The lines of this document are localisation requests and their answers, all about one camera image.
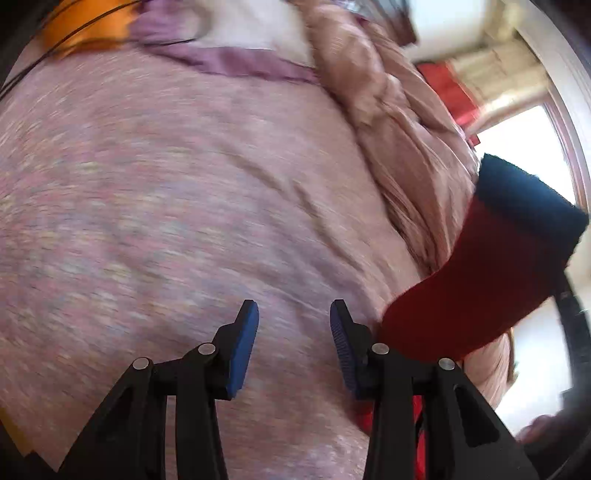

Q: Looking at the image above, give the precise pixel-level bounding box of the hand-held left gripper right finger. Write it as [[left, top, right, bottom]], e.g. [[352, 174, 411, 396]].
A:
[[329, 299, 541, 480]]

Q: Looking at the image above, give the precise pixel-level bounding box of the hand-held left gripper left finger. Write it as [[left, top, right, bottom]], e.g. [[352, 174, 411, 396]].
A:
[[58, 299, 260, 480]]

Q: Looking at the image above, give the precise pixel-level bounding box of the red knitted sweater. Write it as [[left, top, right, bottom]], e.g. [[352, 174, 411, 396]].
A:
[[355, 154, 590, 480]]

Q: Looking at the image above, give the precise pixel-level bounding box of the person's right hand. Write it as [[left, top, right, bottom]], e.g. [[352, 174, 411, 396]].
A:
[[518, 414, 560, 445]]

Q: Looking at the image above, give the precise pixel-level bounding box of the wooden framed window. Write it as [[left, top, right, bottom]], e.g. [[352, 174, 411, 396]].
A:
[[475, 14, 591, 210]]

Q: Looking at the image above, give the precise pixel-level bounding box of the pink floral duvet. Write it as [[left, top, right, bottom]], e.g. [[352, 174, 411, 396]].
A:
[[300, 0, 515, 411]]

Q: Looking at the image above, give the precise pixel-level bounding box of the cream and red curtain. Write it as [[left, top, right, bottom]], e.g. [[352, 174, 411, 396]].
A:
[[414, 44, 552, 146]]

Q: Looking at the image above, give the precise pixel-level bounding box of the purple and white pillow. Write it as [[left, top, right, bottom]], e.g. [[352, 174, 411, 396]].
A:
[[131, 0, 321, 85]]

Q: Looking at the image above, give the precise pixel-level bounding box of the orange cloth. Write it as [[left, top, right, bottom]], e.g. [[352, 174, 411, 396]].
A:
[[41, 0, 141, 60]]

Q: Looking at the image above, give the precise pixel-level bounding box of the thin black cable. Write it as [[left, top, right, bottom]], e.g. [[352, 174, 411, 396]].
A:
[[0, 0, 197, 95]]

